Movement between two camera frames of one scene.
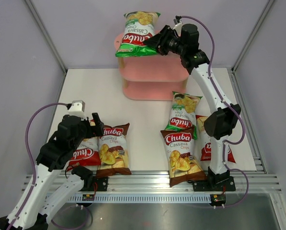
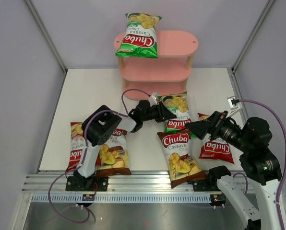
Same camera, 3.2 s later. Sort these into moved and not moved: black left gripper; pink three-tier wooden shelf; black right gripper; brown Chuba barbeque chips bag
Moved: black right gripper; black left gripper
Not moved: brown Chuba barbeque chips bag; pink three-tier wooden shelf
